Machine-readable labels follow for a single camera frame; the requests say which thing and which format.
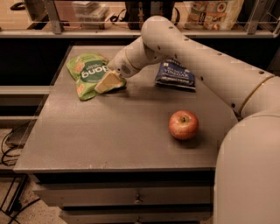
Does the clear plastic container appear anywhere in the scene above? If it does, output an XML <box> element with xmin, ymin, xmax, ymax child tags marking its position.
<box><xmin>72</xmin><ymin>1</ymin><xmax>109</xmax><ymax>30</ymax></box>

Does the upper drawer knob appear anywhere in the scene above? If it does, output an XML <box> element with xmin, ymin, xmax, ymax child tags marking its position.
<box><xmin>134</xmin><ymin>195</ymin><xmax>143</xmax><ymax>205</ymax></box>

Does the green rice chip bag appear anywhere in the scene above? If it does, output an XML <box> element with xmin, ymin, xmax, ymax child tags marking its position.
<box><xmin>66</xmin><ymin>53</ymin><xmax>126</xmax><ymax>101</ymax></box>

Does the red apple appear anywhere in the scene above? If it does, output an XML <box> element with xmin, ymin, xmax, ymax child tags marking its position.
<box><xmin>169</xmin><ymin>110</ymin><xmax>199</xmax><ymax>140</ymax></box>

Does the blue chip bag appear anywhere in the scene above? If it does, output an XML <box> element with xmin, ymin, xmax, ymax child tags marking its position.
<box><xmin>155</xmin><ymin>59</ymin><xmax>195</xmax><ymax>90</ymax></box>

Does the colourful snack bag on shelf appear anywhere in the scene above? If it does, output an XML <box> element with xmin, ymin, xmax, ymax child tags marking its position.
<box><xmin>185</xmin><ymin>0</ymin><xmax>244</xmax><ymax>31</ymax></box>

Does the metal shelf rail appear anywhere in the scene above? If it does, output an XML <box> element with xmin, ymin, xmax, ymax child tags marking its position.
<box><xmin>0</xmin><ymin>0</ymin><xmax>280</xmax><ymax>39</ymax></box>

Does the black bag on shelf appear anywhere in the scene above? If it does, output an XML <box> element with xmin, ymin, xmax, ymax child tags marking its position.
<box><xmin>123</xmin><ymin>0</ymin><xmax>175</xmax><ymax>30</ymax></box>

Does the black cables left floor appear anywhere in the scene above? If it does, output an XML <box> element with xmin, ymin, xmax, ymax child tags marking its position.
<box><xmin>0</xmin><ymin>121</ymin><xmax>42</xmax><ymax>224</ymax></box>

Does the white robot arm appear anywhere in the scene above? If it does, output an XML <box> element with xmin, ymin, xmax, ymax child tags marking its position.
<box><xmin>108</xmin><ymin>16</ymin><xmax>280</xmax><ymax>224</ymax></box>

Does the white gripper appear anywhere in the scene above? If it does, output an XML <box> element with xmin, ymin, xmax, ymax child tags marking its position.
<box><xmin>94</xmin><ymin>48</ymin><xmax>139</xmax><ymax>94</ymax></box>

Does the grey drawer cabinet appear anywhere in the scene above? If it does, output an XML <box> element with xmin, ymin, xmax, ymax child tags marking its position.
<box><xmin>13</xmin><ymin>44</ymin><xmax>240</xmax><ymax>224</ymax></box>

